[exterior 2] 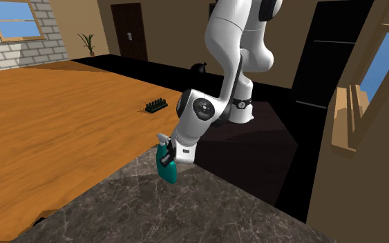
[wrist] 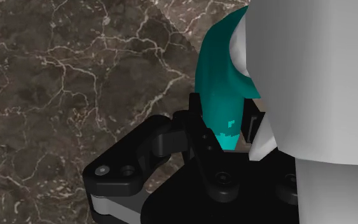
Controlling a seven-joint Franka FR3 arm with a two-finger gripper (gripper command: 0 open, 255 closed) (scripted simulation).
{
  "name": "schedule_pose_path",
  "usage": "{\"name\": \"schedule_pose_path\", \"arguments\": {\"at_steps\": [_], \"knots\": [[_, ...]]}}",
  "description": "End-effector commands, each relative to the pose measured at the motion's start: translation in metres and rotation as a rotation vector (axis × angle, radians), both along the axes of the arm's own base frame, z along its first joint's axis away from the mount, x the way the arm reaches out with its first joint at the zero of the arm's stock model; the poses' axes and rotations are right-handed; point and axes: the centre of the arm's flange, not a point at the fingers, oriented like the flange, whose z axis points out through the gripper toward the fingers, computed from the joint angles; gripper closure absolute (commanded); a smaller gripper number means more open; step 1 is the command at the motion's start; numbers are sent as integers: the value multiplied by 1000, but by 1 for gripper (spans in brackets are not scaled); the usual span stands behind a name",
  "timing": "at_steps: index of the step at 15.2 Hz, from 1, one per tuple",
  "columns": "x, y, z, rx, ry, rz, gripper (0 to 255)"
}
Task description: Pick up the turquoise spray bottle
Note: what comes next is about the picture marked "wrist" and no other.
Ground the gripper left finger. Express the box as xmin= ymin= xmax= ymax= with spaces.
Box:
xmin=81 ymin=92 xmax=241 ymax=224

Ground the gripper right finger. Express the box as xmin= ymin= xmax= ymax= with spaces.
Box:
xmin=242 ymin=98 xmax=268 ymax=145

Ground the teal and white curved object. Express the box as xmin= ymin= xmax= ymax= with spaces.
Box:
xmin=194 ymin=5 xmax=279 ymax=162

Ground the white rounded object with stem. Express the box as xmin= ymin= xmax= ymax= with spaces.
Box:
xmin=244 ymin=0 xmax=358 ymax=224

